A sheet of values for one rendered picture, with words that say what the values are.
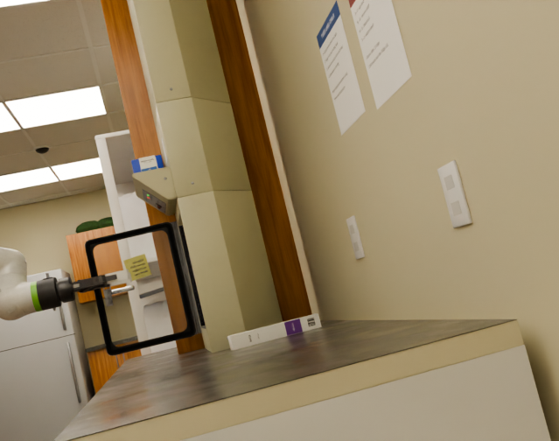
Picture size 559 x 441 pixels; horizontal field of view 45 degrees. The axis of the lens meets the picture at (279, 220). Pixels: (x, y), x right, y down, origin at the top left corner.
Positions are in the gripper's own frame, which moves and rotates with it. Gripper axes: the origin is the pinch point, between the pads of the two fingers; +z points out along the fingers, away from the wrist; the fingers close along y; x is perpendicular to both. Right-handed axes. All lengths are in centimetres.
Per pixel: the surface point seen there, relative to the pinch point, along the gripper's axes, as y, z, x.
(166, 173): -13.8, 18.2, -26.5
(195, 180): -13.7, 26.2, -22.7
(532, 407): -117, 59, 42
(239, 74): 23, 54, -66
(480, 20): -125, 63, -16
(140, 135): 23, 14, -50
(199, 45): -7, 38, -67
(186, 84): -14, 30, -53
